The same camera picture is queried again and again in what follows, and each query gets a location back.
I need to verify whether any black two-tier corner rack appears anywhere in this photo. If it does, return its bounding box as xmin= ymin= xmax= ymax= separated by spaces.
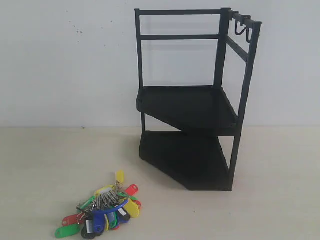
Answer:
xmin=135 ymin=8 xmax=262 ymax=192

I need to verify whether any bunch of colourful key tags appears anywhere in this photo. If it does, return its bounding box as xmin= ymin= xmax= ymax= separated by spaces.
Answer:
xmin=54 ymin=170 xmax=142 ymax=240

